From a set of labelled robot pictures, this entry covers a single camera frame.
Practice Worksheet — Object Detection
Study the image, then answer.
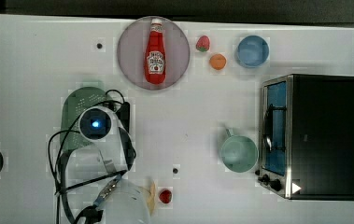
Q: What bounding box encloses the red strawberry toy near plate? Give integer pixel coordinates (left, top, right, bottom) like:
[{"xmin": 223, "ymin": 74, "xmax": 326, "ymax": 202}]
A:
[{"xmin": 196, "ymin": 35, "xmax": 210, "ymax": 52}]

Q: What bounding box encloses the purple round plate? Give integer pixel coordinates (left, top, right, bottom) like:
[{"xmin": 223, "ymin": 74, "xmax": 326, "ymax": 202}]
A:
[{"xmin": 117, "ymin": 17, "xmax": 190, "ymax": 91}]

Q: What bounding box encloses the orange toy fruit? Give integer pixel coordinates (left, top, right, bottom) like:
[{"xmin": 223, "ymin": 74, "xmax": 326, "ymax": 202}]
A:
[{"xmin": 209, "ymin": 54, "xmax": 227, "ymax": 70}]

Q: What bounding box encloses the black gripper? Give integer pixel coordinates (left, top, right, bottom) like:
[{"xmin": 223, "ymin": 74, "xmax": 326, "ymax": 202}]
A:
[{"xmin": 116, "ymin": 102, "xmax": 131, "ymax": 133}]

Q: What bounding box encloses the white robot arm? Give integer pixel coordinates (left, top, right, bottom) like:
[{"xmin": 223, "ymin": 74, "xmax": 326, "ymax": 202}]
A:
[{"xmin": 56, "ymin": 102, "xmax": 151, "ymax": 224}]

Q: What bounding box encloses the red ketchup bottle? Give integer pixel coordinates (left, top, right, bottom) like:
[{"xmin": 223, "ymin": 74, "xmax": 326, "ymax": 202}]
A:
[{"xmin": 144, "ymin": 19, "xmax": 166, "ymax": 85}]

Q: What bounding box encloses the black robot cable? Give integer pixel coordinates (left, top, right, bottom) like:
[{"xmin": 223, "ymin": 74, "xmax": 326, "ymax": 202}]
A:
[{"xmin": 47, "ymin": 89, "xmax": 129, "ymax": 224}]

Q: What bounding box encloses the blue cup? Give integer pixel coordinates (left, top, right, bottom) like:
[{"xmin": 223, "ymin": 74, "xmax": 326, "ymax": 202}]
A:
[{"xmin": 235, "ymin": 35, "xmax": 270, "ymax": 68}]

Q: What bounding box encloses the red strawberry toy near banana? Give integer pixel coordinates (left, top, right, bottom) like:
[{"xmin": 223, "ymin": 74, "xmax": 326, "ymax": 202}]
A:
[{"xmin": 159, "ymin": 189, "xmax": 172, "ymax": 204}]

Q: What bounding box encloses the peeled banana toy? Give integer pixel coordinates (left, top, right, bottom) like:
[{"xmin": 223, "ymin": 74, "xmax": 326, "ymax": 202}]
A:
[{"xmin": 147, "ymin": 182, "xmax": 156, "ymax": 215}]

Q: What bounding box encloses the green mug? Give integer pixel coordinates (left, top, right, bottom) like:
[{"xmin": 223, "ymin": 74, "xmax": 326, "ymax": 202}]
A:
[{"xmin": 219, "ymin": 128, "xmax": 259, "ymax": 173}]

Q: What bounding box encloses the black toaster oven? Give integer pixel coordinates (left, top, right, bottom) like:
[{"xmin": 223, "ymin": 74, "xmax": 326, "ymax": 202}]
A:
[{"xmin": 256, "ymin": 74, "xmax": 354, "ymax": 201}]

